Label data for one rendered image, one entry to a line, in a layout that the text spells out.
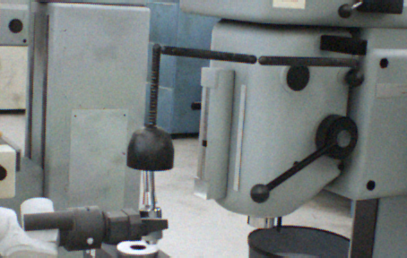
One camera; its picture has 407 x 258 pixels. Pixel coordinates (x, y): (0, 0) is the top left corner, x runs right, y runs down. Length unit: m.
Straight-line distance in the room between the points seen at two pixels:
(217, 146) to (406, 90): 0.34
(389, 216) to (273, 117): 0.52
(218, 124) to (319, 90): 0.17
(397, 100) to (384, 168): 0.12
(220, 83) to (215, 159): 0.12
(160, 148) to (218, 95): 0.14
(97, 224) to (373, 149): 0.59
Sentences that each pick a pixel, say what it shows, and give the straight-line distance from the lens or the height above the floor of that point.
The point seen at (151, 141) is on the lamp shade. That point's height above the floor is 1.45.
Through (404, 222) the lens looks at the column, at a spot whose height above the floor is 1.24.
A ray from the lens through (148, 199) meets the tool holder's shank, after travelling 1.64.
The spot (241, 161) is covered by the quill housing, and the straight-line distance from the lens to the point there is 1.25.
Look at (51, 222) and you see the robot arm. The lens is 1.57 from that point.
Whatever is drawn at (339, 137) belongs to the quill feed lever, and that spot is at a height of 1.46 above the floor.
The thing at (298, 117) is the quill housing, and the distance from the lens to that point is 1.24.
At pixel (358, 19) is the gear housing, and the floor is 1.64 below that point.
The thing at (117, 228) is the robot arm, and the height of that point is 1.19.
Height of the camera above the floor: 1.67
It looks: 10 degrees down
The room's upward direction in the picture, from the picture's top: 4 degrees clockwise
